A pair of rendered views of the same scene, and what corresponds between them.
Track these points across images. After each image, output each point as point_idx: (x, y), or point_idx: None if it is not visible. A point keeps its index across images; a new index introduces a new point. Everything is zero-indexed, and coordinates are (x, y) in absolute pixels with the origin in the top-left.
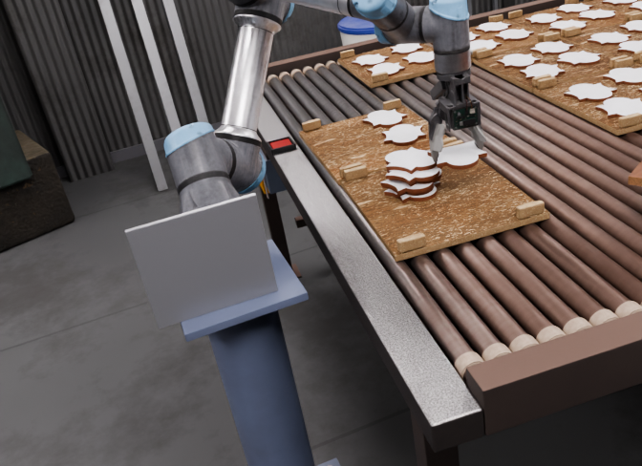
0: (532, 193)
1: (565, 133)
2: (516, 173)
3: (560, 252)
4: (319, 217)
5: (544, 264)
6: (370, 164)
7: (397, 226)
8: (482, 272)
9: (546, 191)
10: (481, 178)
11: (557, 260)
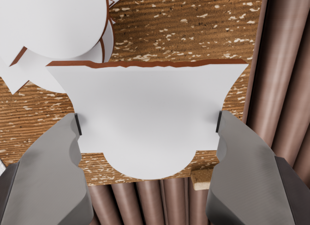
0: (263, 91)
1: None
2: (296, 12)
3: (197, 210)
4: None
5: (175, 218)
6: None
7: (21, 139)
8: (120, 210)
9: (280, 104)
10: (212, 29)
11: (191, 208)
